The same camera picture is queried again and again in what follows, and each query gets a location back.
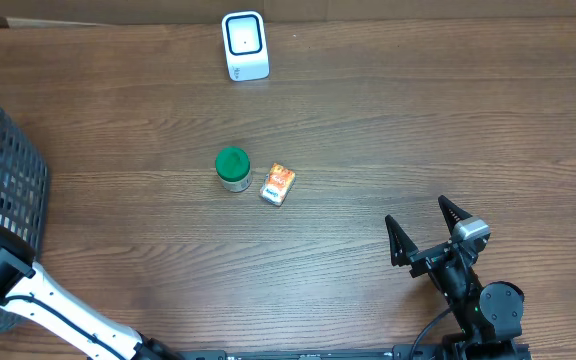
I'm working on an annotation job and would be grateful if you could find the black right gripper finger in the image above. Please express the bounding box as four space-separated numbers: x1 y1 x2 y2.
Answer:
438 195 471 233
385 215 418 266

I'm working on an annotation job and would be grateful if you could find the small orange snack packet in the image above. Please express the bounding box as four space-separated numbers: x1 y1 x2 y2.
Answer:
260 163 296 206

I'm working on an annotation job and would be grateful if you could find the green lid jar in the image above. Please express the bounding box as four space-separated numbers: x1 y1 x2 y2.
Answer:
215 147 252 193

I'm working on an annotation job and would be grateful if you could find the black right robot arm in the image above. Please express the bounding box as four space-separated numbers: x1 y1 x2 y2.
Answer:
385 196 531 360

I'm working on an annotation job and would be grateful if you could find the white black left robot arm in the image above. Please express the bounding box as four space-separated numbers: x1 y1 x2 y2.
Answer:
0 226 181 360

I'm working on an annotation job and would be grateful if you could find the white barcode scanner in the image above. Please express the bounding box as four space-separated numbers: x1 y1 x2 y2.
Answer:
221 11 270 82

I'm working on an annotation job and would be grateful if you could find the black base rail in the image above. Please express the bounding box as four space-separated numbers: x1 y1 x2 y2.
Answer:
178 344 532 360

